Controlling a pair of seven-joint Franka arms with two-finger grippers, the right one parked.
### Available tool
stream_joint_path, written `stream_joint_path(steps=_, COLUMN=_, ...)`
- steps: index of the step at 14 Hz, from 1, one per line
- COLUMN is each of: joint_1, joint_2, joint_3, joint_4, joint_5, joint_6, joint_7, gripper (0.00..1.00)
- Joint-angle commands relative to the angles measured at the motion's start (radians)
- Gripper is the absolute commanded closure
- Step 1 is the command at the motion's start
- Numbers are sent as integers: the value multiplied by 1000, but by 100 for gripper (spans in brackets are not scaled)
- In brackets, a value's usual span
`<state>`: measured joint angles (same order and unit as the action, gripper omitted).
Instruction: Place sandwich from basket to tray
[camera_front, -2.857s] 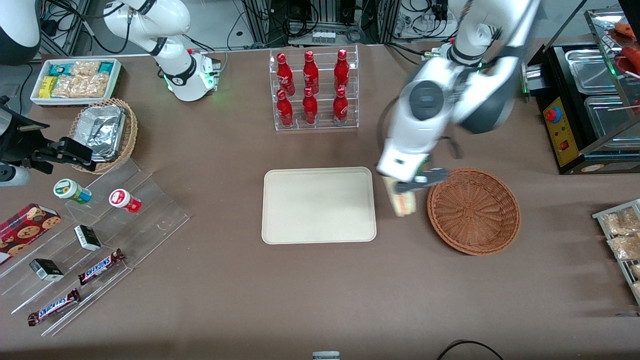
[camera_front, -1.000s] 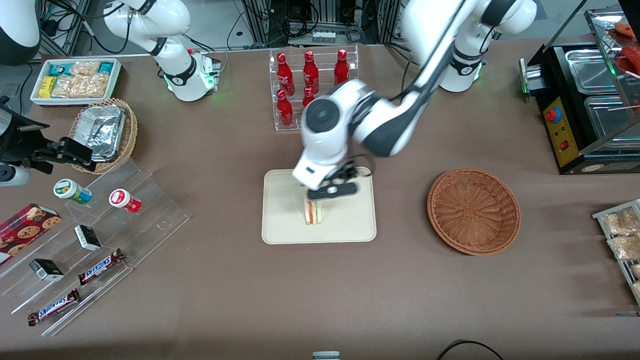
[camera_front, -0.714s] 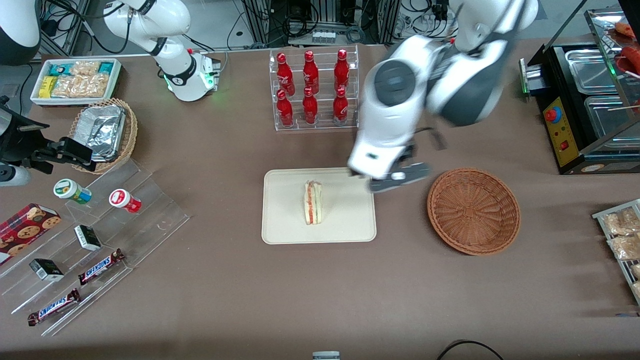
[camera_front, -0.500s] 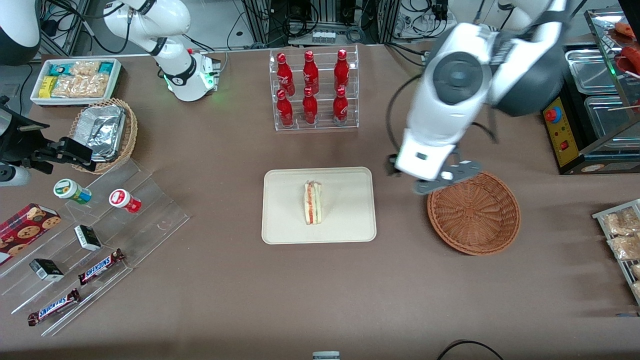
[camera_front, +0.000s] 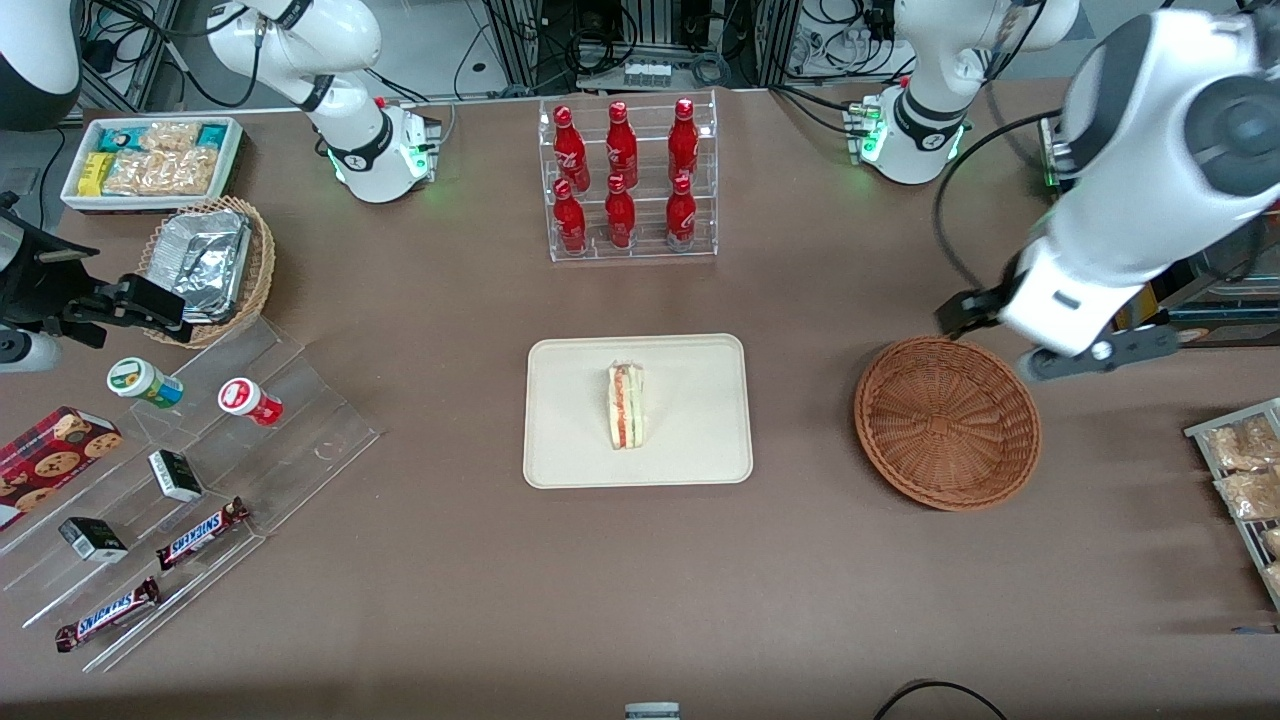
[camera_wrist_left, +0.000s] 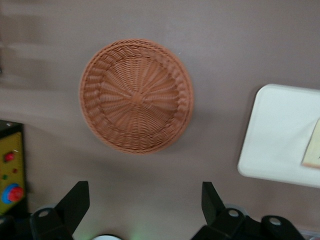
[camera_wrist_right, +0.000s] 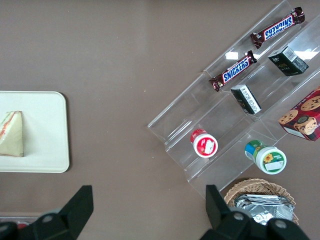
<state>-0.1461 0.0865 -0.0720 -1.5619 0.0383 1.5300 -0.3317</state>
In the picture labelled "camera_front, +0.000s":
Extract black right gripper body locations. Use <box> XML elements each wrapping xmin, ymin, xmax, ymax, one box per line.
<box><xmin>0</xmin><ymin>205</ymin><xmax>101</xmax><ymax>336</ymax></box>

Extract red lid cup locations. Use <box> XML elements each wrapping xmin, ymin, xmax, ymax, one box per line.
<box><xmin>217</xmin><ymin>377</ymin><xmax>285</xmax><ymax>429</ymax></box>

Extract tray of packaged crackers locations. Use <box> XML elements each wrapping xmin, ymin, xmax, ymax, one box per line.
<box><xmin>1184</xmin><ymin>397</ymin><xmax>1280</xmax><ymax>612</ymax></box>

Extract red cookie box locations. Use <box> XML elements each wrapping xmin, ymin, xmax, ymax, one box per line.
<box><xmin>0</xmin><ymin>405</ymin><xmax>125</xmax><ymax>532</ymax></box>

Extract tan wicker basket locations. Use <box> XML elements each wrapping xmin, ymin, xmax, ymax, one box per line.
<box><xmin>138</xmin><ymin>195</ymin><xmax>277</xmax><ymax>350</ymax></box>

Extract red cola bottle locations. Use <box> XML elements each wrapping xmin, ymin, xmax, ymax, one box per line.
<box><xmin>667</xmin><ymin>97</ymin><xmax>701</xmax><ymax>185</ymax></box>
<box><xmin>552</xmin><ymin>105</ymin><xmax>592</xmax><ymax>192</ymax></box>
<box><xmin>552</xmin><ymin>179</ymin><xmax>589</xmax><ymax>255</ymax></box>
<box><xmin>605</xmin><ymin>100</ymin><xmax>640</xmax><ymax>189</ymax></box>
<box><xmin>664</xmin><ymin>173</ymin><xmax>698</xmax><ymax>250</ymax></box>
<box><xmin>603</xmin><ymin>174</ymin><xmax>638</xmax><ymax>251</ymax></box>

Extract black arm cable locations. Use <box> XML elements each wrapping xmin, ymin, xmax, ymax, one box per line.
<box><xmin>932</xmin><ymin>107</ymin><xmax>1064</xmax><ymax>292</ymax></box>

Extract snickers chocolate bar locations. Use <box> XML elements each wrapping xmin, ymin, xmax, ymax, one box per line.
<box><xmin>155</xmin><ymin>496</ymin><xmax>252</xmax><ymax>573</ymax></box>
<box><xmin>54</xmin><ymin>576</ymin><xmax>163</xmax><ymax>654</ymax></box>

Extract stacked foil containers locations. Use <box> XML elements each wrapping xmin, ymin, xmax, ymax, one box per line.
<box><xmin>171</xmin><ymin>209</ymin><xmax>252</xmax><ymax>324</ymax></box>

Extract cream plastic tray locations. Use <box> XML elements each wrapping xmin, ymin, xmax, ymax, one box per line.
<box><xmin>523</xmin><ymin>333</ymin><xmax>754</xmax><ymax>490</ymax></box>

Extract black looped cable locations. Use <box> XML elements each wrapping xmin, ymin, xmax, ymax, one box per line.
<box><xmin>871</xmin><ymin>679</ymin><xmax>1012</xmax><ymax>720</ymax></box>

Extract yellow snack packet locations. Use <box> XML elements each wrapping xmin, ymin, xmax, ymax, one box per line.
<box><xmin>77</xmin><ymin>151</ymin><xmax>117</xmax><ymax>198</ymax></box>

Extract triangle sandwich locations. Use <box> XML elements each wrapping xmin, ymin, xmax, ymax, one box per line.
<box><xmin>606</xmin><ymin>361</ymin><xmax>646</xmax><ymax>451</ymax></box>

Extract brown round wicker basket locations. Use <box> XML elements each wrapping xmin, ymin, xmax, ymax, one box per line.
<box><xmin>853</xmin><ymin>335</ymin><xmax>1043</xmax><ymax>513</ymax></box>

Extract white plastic snack bin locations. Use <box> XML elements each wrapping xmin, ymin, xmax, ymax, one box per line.
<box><xmin>61</xmin><ymin>115</ymin><xmax>245</xmax><ymax>214</ymax></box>

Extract clear acrylic stepped stand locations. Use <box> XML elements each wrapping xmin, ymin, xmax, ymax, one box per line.
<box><xmin>0</xmin><ymin>317</ymin><xmax>382</xmax><ymax>674</ymax></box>

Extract black machine yellow panel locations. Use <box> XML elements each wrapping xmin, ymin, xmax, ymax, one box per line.
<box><xmin>1040</xmin><ymin>115</ymin><xmax>1280</xmax><ymax>350</ymax></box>

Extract small dark box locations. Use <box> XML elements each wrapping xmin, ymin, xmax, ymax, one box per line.
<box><xmin>57</xmin><ymin>516</ymin><xmax>130</xmax><ymax>564</ymax></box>
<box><xmin>147</xmin><ymin>449</ymin><xmax>205</xmax><ymax>504</ymax></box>

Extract green lid cup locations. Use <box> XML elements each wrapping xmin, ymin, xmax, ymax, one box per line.
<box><xmin>106</xmin><ymin>356</ymin><xmax>185</xmax><ymax>410</ymax></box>

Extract large clear cookie bag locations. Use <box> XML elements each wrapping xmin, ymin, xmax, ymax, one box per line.
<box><xmin>102</xmin><ymin>147</ymin><xmax>219</xmax><ymax>197</ymax></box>

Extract small clear cookie bag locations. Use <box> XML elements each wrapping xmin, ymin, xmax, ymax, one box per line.
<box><xmin>139</xmin><ymin>121</ymin><xmax>202</xmax><ymax>154</ymax></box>

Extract clear acrylic bottle rack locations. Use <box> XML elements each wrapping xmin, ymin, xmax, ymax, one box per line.
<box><xmin>537</xmin><ymin>89</ymin><xmax>719</xmax><ymax>264</ymax></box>

